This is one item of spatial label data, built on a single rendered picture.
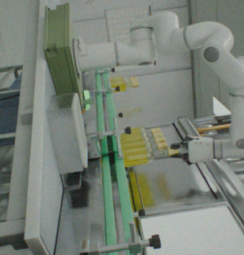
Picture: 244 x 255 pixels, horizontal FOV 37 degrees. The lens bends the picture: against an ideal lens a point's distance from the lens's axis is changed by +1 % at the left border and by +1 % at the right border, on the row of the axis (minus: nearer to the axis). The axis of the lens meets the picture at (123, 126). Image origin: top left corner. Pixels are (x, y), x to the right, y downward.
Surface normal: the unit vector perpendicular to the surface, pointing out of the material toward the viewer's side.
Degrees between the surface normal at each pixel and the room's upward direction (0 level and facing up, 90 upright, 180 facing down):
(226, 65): 119
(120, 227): 90
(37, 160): 90
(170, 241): 90
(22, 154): 90
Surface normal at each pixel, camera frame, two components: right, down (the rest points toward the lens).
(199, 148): -0.22, 0.31
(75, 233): -0.13, -0.92
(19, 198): -0.08, -0.68
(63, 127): 0.08, 0.36
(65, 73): 0.12, 0.71
